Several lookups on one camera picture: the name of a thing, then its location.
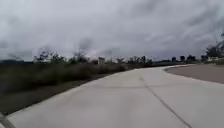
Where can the dark scrub verge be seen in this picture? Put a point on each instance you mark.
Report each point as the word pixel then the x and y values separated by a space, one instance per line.
pixel 40 80

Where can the bare brown ground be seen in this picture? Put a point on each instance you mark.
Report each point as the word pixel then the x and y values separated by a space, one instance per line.
pixel 203 71

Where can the row of distant trees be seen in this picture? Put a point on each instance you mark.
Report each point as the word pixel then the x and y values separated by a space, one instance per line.
pixel 80 58

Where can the pale concrete road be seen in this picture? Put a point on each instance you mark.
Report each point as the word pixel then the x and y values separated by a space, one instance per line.
pixel 126 103

